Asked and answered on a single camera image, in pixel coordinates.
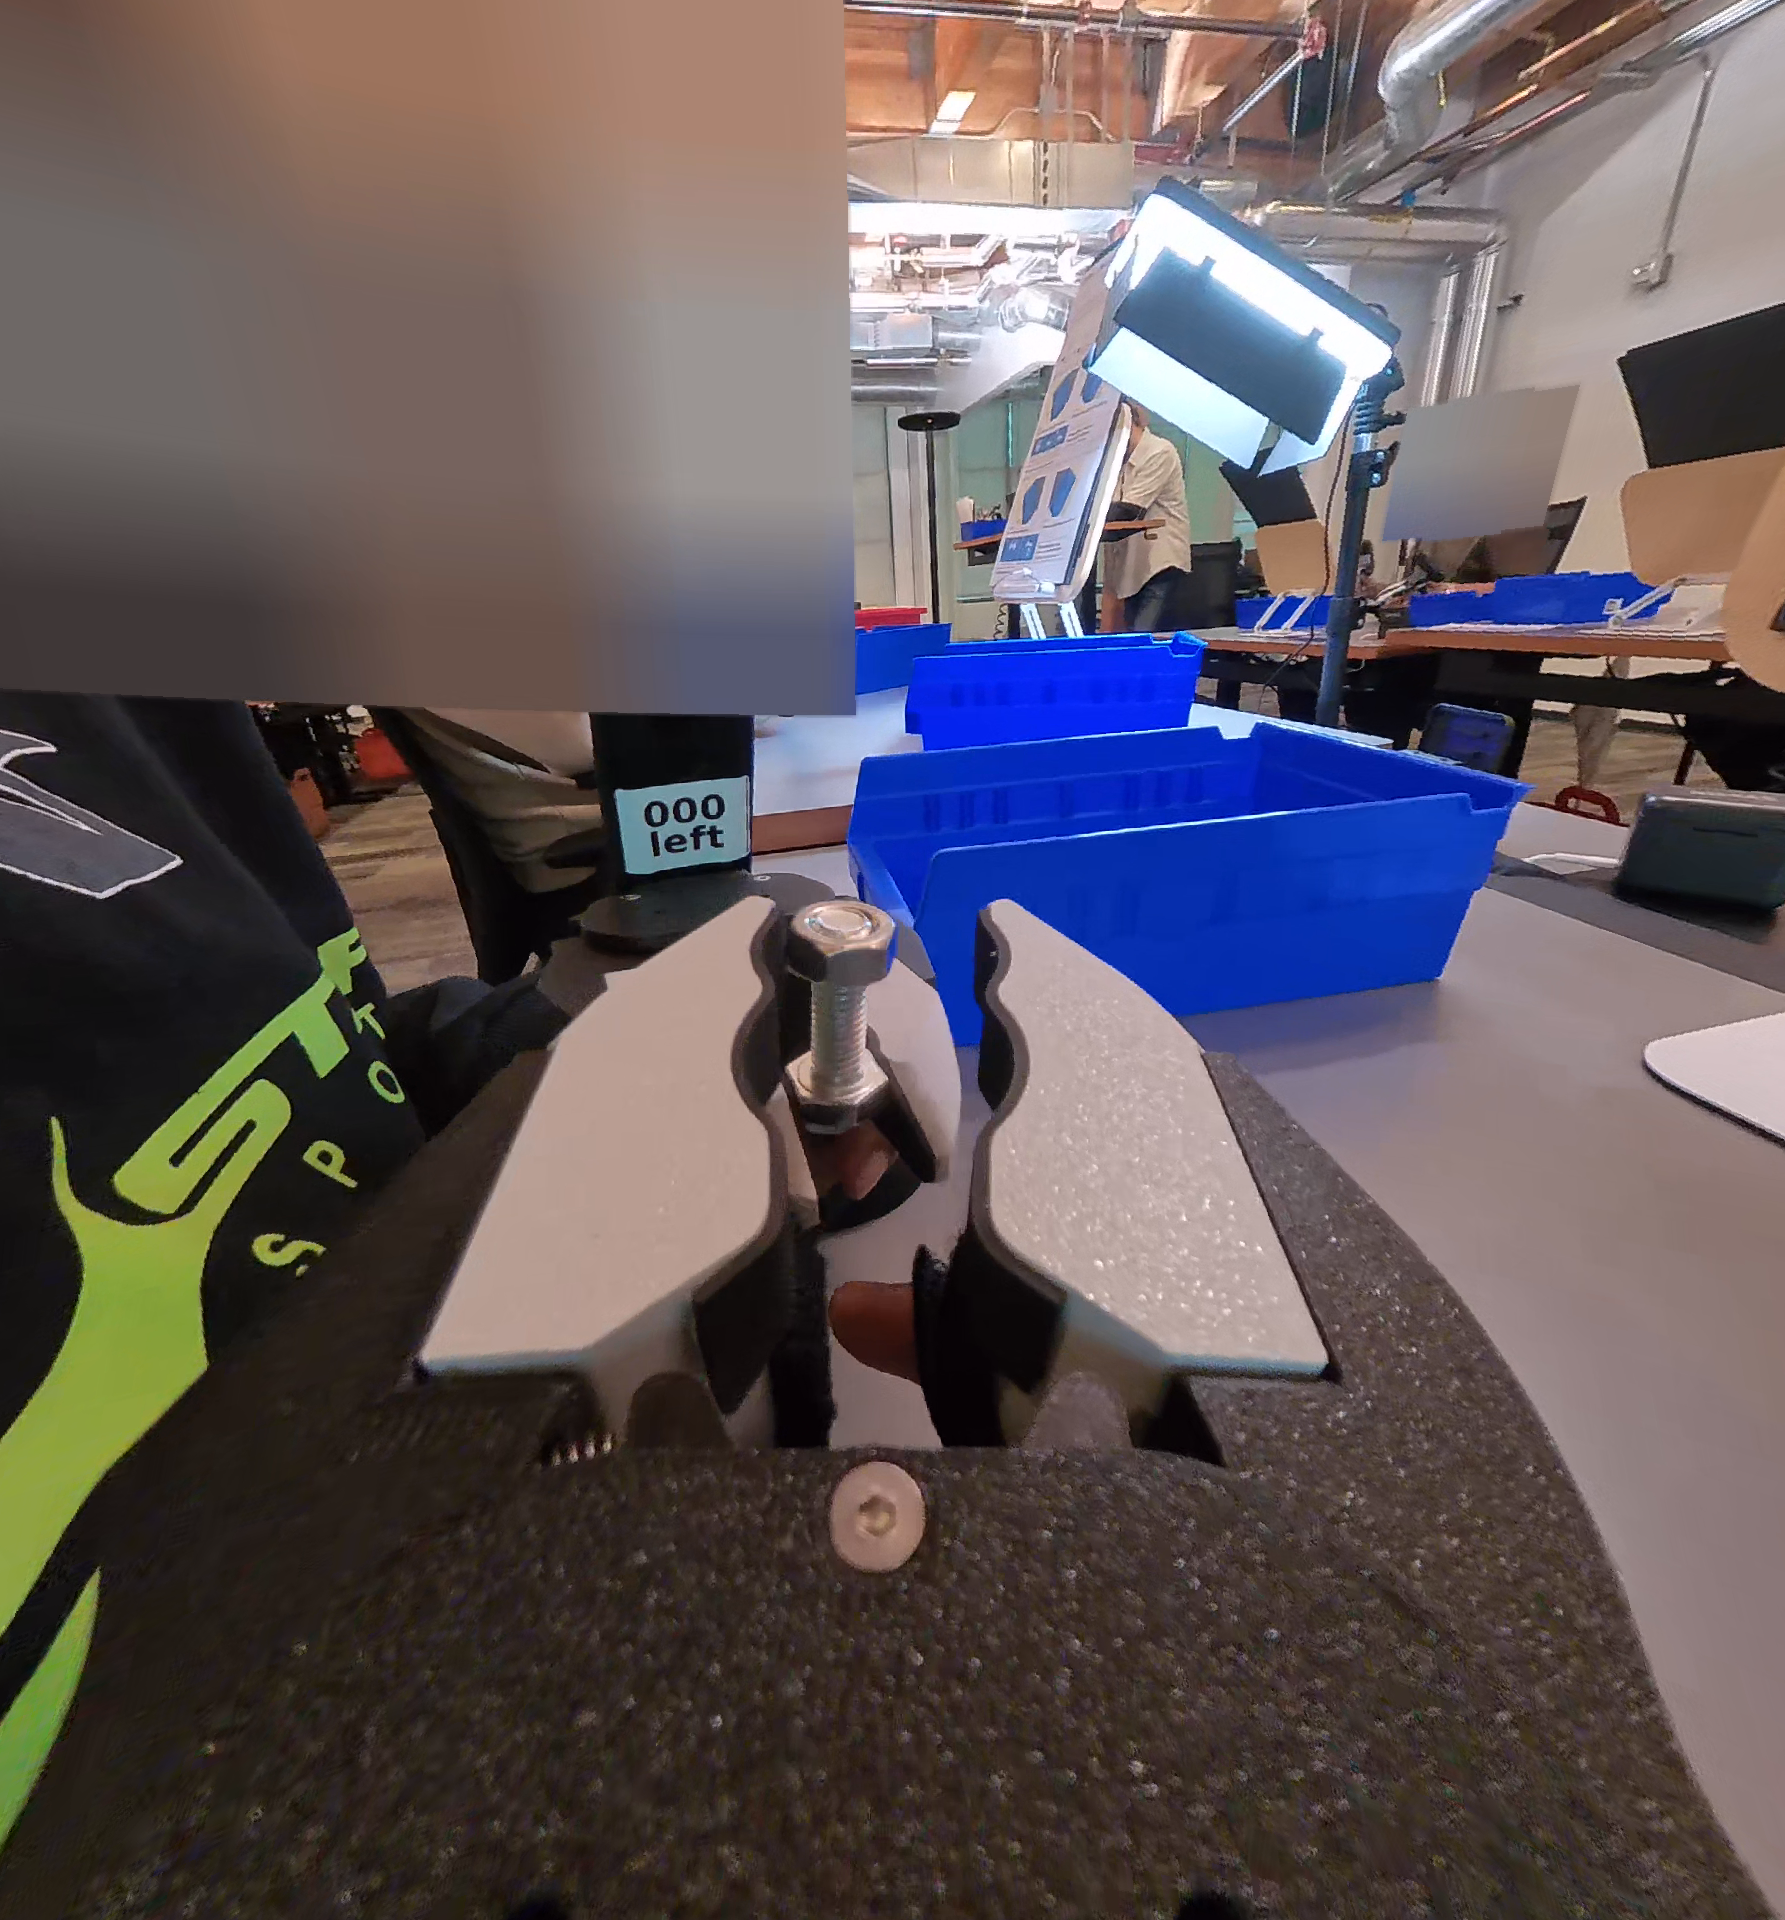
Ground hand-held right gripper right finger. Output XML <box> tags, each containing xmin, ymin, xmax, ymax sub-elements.
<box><xmin>968</xmin><ymin>897</ymin><xmax>1332</xmax><ymax>1454</ymax></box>

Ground large steel bolt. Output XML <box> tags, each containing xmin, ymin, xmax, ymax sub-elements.
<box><xmin>776</xmin><ymin>897</ymin><xmax>901</xmax><ymax>1143</ymax></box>

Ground small black charging dock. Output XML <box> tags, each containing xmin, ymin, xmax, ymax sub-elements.
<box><xmin>1416</xmin><ymin>705</ymin><xmax>1521</xmax><ymax>775</ymax></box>

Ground black floor lamp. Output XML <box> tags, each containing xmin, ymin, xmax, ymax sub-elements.
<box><xmin>901</xmin><ymin>404</ymin><xmax>968</xmax><ymax>612</ymax></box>

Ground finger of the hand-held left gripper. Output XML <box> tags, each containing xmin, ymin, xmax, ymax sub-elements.
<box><xmin>869</xmin><ymin>967</ymin><xmax>968</xmax><ymax>1185</ymax></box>

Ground studio LED light panel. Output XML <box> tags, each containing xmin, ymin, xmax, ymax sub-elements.
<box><xmin>1084</xmin><ymin>176</ymin><xmax>1403</xmax><ymax>479</ymax></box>

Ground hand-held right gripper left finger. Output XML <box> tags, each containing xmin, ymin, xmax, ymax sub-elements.
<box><xmin>416</xmin><ymin>897</ymin><xmax>814</xmax><ymax>1446</ymax></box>

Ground instruction poster on stand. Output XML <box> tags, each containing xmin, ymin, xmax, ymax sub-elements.
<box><xmin>989</xmin><ymin>272</ymin><xmax>1135</xmax><ymax>639</ymax></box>

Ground wooden office table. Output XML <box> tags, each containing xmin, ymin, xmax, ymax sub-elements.
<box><xmin>1194</xmin><ymin>621</ymin><xmax>1731</xmax><ymax>659</ymax></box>

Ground person's left forearm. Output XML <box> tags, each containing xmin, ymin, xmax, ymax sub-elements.
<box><xmin>379</xmin><ymin>973</ymin><xmax>578</xmax><ymax>1136</ymax></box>

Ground person's right hand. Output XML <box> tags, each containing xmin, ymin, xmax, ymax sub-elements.
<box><xmin>831</xmin><ymin>1283</ymin><xmax>924</xmax><ymax>1377</ymax></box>

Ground black charging case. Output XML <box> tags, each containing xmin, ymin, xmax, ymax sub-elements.
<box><xmin>1611</xmin><ymin>784</ymin><xmax>1785</xmax><ymax>914</ymax></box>

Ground black computer monitor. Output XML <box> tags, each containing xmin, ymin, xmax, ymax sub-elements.
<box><xmin>1611</xmin><ymin>300</ymin><xmax>1785</xmax><ymax>468</ymax></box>

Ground person's black printed shirt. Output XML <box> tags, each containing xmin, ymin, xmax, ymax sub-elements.
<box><xmin>0</xmin><ymin>682</ymin><xmax>430</xmax><ymax>1897</ymax></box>

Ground black light stand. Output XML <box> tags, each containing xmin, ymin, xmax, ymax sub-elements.
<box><xmin>1311</xmin><ymin>361</ymin><xmax>1413</xmax><ymax>729</ymax></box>

